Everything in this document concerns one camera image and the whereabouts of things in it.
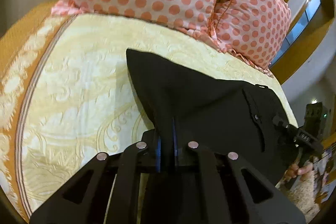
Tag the person right hand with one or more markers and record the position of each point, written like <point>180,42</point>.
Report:
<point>294,171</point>

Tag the pink polka dot pillow right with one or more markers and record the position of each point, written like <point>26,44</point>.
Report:
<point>252,30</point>

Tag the black pants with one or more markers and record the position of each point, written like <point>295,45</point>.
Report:
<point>223,115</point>

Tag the blue glass window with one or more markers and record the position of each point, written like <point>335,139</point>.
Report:
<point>304,20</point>

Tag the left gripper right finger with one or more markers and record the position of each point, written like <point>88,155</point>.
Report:
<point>210,187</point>

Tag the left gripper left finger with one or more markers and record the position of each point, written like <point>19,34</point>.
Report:
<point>106,189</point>

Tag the cream patterned mattress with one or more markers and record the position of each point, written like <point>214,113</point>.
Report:
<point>66,95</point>

